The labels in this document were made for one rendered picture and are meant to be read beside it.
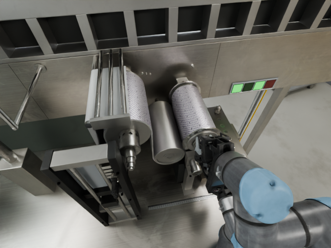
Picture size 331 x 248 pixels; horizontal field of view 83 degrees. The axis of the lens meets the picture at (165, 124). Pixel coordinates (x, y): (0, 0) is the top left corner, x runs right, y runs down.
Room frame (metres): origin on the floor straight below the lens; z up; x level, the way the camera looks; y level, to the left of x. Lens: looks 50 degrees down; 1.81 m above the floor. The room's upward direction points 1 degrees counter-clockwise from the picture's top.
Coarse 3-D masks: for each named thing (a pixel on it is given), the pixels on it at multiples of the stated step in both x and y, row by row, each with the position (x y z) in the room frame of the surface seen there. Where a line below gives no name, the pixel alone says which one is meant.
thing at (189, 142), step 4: (200, 132) 0.38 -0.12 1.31; (204, 132) 0.38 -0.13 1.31; (208, 132) 0.38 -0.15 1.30; (212, 132) 0.38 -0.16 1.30; (196, 136) 0.37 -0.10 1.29; (200, 136) 0.38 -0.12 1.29; (188, 140) 0.37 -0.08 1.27; (192, 140) 0.37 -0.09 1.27; (188, 144) 0.37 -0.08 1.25; (192, 148) 0.37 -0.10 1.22
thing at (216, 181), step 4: (212, 172) 0.21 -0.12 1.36; (208, 176) 0.21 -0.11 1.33; (212, 176) 0.20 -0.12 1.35; (216, 176) 0.20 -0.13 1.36; (208, 180) 0.21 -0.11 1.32; (212, 180) 0.20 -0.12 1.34; (216, 180) 0.20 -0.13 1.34; (220, 180) 0.20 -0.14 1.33; (208, 184) 0.20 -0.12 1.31; (212, 184) 0.20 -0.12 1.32; (216, 184) 0.20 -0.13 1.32; (220, 184) 0.20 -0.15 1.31; (208, 188) 0.19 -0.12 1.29; (212, 188) 0.19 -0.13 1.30; (216, 188) 0.19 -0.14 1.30; (220, 188) 0.19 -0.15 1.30; (208, 192) 0.19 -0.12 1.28; (212, 192) 0.19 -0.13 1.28; (216, 192) 0.19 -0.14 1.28
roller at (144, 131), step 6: (132, 72) 0.60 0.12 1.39; (120, 126) 0.35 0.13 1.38; (126, 126) 0.35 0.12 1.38; (132, 126) 0.36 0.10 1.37; (138, 126) 0.36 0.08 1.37; (144, 126) 0.36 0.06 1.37; (108, 132) 0.34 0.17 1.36; (114, 132) 0.35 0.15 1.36; (138, 132) 0.36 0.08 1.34; (144, 132) 0.36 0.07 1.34; (150, 132) 0.36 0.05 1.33; (108, 138) 0.34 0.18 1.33; (114, 138) 0.34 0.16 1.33; (144, 138) 0.36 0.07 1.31
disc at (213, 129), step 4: (200, 128) 0.38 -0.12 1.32; (204, 128) 0.38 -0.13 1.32; (208, 128) 0.39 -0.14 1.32; (212, 128) 0.39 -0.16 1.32; (216, 128) 0.39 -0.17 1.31; (192, 132) 0.38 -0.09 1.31; (196, 132) 0.38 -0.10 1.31; (216, 132) 0.39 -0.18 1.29; (188, 136) 0.37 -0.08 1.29; (192, 136) 0.38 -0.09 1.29; (184, 140) 0.37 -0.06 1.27; (184, 144) 0.37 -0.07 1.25; (192, 144) 0.38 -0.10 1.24; (184, 148) 0.37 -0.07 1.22; (188, 148) 0.38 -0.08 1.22
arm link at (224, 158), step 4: (228, 152) 0.22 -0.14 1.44; (232, 152) 0.22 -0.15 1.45; (236, 152) 0.22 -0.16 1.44; (220, 156) 0.21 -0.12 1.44; (224, 156) 0.21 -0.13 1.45; (228, 156) 0.20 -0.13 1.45; (232, 156) 0.20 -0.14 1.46; (236, 156) 0.20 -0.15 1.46; (240, 156) 0.20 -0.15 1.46; (244, 156) 0.20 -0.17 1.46; (216, 160) 0.21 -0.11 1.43; (220, 160) 0.20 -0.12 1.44; (224, 160) 0.19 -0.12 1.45; (228, 160) 0.19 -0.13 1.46; (216, 164) 0.20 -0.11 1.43; (220, 164) 0.19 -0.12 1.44; (224, 164) 0.18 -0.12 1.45; (216, 168) 0.19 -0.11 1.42; (220, 168) 0.18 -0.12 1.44; (216, 172) 0.18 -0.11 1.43; (220, 172) 0.18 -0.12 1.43; (220, 176) 0.17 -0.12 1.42
